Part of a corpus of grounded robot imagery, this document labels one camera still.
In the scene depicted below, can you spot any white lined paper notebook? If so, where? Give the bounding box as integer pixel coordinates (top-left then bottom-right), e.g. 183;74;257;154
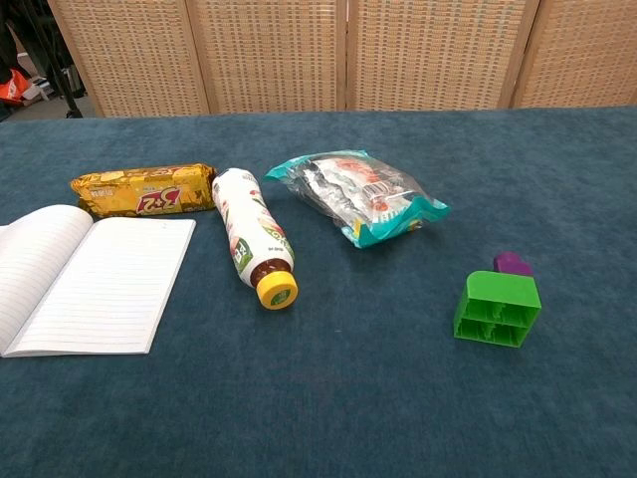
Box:
0;203;197;359

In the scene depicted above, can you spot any teal clear plastic snack bag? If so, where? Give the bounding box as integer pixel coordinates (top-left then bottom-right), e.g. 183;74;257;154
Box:
264;148;452;250

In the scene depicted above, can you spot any white drink bottle yellow cap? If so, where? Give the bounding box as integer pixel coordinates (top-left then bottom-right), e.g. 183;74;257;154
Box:
211;167;300;311

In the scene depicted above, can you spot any blue table cloth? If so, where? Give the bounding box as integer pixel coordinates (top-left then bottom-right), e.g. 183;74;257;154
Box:
0;105;637;478

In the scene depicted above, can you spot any golden biscuit packet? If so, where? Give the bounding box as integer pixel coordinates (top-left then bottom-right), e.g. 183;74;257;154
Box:
70;162;218;219

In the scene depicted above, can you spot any wooden woven folding screen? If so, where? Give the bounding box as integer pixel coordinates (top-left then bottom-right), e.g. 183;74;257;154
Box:
47;0;637;119

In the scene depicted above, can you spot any green plastic building block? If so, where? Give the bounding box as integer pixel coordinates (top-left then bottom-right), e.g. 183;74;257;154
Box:
453;270;542;350

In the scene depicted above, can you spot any purple plastic building block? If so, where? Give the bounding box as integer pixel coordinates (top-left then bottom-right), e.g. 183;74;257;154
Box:
493;251;533;278

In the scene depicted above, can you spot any black tripod stand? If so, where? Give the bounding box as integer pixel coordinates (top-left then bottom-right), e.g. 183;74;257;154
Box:
19;0;85;120

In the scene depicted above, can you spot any white box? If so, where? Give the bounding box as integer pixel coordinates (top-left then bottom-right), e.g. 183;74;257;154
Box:
21;82;51;103

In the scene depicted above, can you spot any orange bag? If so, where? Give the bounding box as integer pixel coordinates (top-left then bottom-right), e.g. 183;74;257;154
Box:
0;68;31;105

